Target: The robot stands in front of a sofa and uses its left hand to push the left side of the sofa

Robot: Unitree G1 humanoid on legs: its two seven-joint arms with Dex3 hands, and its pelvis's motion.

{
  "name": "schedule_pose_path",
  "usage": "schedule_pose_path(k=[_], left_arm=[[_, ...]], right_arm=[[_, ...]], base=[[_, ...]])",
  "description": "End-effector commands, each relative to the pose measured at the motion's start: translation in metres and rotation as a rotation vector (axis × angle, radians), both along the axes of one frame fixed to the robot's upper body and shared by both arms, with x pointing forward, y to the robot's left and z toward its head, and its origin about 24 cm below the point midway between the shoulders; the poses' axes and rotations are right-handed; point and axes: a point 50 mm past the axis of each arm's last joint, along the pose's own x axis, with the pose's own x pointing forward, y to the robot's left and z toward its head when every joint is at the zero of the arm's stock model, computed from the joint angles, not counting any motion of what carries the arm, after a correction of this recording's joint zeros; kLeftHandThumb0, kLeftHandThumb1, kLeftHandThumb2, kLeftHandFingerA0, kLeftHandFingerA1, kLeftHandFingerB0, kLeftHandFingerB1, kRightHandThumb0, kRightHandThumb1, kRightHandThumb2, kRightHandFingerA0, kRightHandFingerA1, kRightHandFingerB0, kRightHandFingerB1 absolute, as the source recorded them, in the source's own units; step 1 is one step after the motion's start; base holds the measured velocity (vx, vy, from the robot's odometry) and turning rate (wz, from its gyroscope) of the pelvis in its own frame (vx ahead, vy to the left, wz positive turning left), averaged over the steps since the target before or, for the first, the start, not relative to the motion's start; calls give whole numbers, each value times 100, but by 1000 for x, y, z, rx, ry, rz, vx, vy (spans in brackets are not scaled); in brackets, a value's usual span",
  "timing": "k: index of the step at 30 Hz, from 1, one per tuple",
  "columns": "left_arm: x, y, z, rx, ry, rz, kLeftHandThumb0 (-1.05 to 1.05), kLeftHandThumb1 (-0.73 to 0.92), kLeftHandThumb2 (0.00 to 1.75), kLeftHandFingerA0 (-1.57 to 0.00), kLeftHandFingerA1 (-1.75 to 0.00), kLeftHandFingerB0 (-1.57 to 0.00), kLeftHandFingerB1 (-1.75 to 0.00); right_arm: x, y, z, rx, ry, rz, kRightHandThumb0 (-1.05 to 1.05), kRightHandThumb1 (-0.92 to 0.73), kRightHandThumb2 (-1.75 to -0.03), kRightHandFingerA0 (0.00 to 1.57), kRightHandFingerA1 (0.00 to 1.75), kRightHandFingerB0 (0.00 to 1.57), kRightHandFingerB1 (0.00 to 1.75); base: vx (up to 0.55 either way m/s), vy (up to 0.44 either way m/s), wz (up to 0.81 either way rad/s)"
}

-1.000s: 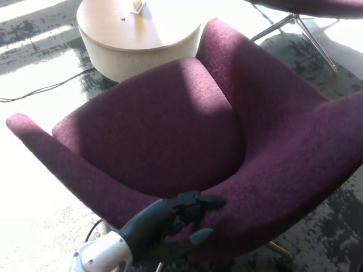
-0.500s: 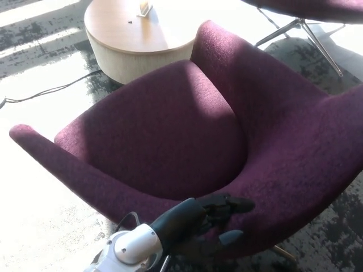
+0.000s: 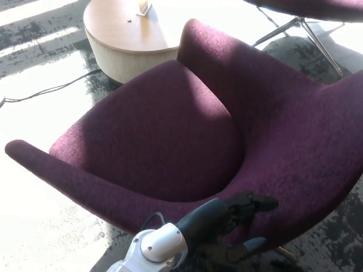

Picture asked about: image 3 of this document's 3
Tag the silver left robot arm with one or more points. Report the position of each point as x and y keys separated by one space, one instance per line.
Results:
x=158 y=243

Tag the purple armchair seat cushion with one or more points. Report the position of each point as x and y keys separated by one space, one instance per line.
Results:
x=158 y=136

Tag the purple fabric swivel armchair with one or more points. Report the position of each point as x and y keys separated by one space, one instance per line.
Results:
x=283 y=127

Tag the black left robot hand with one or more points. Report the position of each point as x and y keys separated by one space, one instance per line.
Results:
x=204 y=215

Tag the small white card holder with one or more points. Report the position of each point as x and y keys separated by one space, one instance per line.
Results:
x=144 y=8

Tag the round wooden side table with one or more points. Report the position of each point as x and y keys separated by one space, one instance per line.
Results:
x=124 y=39

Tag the chrome spider chair base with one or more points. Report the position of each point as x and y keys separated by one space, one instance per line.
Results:
x=317 y=39

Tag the purple fabric lounge chair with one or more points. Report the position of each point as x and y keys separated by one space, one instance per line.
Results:
x=326 y=7

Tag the metal armchair swivel base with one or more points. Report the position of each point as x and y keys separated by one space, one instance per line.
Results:
x=286 y=253

